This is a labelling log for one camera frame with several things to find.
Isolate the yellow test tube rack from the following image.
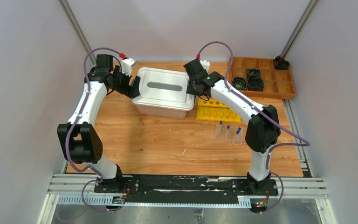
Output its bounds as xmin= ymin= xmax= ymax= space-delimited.
xmin=196 ymin=99 xmax=241 ymax=123

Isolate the pink plastic storage bin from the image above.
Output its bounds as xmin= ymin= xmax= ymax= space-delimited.
xmin=135 ymin=105 xmax=187 ymax=119

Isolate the clear test tube blue cap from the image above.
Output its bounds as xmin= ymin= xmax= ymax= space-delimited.
xmin=232 ymin=127 xmax=241 ymax=144

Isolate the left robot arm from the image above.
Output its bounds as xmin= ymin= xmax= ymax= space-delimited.
xmin=57 ymin=54 xmax=140 ymax=193

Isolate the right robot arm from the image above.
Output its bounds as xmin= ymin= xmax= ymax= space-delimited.
xmin=184 ymin=59 xmax=281 ymax=195

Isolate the blue capped test tube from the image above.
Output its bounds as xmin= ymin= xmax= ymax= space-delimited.
xmin=225 ymin=125 xmax=230 ymax=140
xmin=215 ymin=121 xmax=223 ymax=140

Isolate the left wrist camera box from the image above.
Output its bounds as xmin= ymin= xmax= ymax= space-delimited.
xmin=120 ymin=58 xmax=138 ymax=77

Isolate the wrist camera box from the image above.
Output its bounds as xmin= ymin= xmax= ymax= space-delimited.
xmin=200 ymin=59 xmax=210 ymax=72
xmin=120 ymin=58 xmax=138 ymax=77

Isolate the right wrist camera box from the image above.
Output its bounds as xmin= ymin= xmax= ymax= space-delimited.
xmin=200 ymin=59 xmax=210 ymax=72

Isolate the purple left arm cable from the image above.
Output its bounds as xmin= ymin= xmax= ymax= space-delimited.
xmin=65 ymin=47 xmax=127 ymax=213

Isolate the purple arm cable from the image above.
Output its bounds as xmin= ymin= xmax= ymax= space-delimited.
xmin=196 ymin=41 xmax=310 ymax=214
xmin=65 ymin=47 xmax=127 ymax=213

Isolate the black coiled strap left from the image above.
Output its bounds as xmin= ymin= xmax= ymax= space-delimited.
xmin=232 ymin=77 xmax=248 ymax=91

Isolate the black coiled strap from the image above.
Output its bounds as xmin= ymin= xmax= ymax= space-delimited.
xmin=232 ymin=77 xmax=248 ymax=91
xmin=248 ymin=77 xmax=265 ymax=92
xmin=246 ymin=68 xmax=262 ymax=79

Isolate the black coiled strap top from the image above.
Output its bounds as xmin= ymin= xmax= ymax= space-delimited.
xmin=246 ymin=68 xmax=262 ymax=79

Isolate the black coiled strap bottom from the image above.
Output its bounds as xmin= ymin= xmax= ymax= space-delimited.
xmin=248 ymin=77 xmax=265 ymax=92

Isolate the black coiled strap outside tray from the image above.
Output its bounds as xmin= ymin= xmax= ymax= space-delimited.
xmin=273 ymin=56 xmax=290 ymax=70

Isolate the aluminium frame post left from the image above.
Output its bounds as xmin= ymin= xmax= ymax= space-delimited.
xmin=58 ymin=0 xmax=92 ymax=54

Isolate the aluminium frame post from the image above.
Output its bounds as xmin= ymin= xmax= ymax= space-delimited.
xmin=280 ymin=0 xmax=319 ymax=59
xmin=58 ymin=0 xmax=92 ymax=54

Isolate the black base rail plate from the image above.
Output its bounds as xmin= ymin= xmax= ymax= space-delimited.
xmin=94 ymin=175 xmax=278 ymax=205

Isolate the aluminium frame post right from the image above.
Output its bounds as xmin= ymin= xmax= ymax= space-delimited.
xmin=280 ymin=0 xmax=319 ymax=59

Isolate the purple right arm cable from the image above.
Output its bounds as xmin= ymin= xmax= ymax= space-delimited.
xmin=196 ymin=41 xmax=310 ymax=214

